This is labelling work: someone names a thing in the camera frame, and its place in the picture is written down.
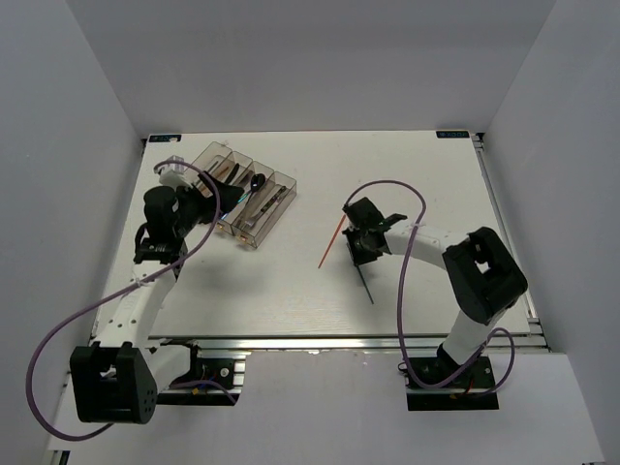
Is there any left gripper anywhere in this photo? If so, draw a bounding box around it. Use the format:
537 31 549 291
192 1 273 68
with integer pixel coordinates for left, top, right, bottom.
172 171 244 238

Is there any black iridescent knife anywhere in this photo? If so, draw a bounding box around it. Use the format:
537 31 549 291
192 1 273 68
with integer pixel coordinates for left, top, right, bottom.
226 163 240 185

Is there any rainbow iridescent spoon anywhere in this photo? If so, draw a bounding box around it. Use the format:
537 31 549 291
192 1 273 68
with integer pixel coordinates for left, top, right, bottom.
235 173 266 207

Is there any black spoon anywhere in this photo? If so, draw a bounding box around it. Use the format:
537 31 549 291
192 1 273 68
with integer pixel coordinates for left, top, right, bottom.
236 172 266 221

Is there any teal chopstick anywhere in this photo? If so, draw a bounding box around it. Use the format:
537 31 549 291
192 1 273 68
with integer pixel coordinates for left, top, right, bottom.
193 170 211 190
356 265 375 305

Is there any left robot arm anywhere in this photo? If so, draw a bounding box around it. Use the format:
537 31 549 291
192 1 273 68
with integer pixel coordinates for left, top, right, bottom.
70 182 244 424

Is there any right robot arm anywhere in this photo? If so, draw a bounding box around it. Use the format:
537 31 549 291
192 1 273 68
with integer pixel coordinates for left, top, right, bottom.
343 198 528 388

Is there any clear acrylic utensil organizer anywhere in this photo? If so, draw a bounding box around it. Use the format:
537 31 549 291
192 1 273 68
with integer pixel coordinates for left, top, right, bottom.
193 141 296 249

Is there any blue label right corner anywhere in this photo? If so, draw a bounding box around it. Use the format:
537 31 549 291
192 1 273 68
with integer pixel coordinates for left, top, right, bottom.
435 130 470 139

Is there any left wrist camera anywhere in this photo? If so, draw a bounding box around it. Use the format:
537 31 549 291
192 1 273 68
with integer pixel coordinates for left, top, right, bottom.
153 155 187 189

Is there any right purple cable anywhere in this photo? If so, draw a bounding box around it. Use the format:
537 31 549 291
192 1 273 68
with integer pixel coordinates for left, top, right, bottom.
344 179 515 391

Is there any purple cable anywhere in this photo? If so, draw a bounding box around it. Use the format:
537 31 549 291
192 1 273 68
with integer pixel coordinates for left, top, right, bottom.
344 179 515 391
31 158 241 442

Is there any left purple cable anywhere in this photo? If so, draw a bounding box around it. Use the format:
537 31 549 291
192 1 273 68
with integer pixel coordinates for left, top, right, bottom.
31 158 241 442

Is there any aluminium table edge rail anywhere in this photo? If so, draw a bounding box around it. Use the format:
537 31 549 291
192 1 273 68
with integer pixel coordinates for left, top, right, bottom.
193 335 548 351

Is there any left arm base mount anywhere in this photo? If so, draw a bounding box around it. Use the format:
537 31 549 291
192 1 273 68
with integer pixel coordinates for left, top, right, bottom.
157 351 245 407

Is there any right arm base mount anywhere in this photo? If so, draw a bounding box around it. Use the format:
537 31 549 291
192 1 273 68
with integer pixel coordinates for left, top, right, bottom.
398 356 500 412

